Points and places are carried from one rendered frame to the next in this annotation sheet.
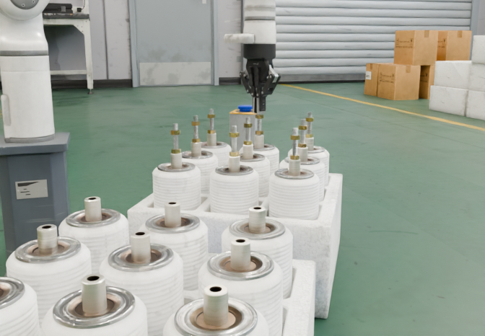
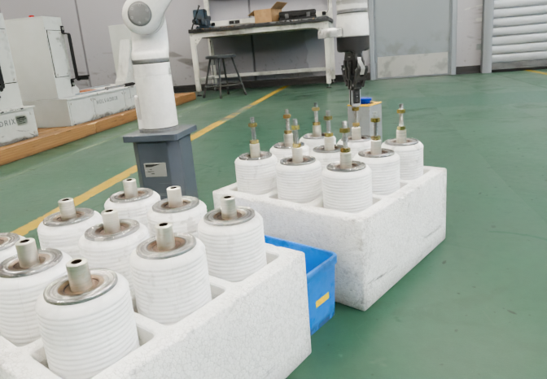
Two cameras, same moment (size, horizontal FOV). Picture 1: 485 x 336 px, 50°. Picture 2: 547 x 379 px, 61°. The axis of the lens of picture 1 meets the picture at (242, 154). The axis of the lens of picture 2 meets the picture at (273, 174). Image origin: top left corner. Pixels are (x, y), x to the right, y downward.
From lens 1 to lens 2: 0.41 m
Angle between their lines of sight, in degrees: 27
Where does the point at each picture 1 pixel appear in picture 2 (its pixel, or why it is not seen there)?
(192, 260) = not seen: hidden behind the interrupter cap
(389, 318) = (430, 323)
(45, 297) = not seen: hidden behind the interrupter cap
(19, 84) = (142, 86)
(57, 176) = (174, 160)
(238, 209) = (294, 197)
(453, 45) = not seen: outside the picture
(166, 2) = not seen: outside the picture
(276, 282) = (178, 264)
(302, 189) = (343, 181)
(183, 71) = (419, 63)
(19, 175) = (146, 159)
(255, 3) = not seen: outside the picture
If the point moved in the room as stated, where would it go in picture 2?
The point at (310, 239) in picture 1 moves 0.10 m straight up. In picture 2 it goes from (345, 231) to (343, 178)
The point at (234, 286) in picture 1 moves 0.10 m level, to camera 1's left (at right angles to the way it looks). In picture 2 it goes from (139, 263) to (80, 252)
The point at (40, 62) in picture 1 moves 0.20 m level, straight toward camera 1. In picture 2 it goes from (158, 67) to (125, 72)
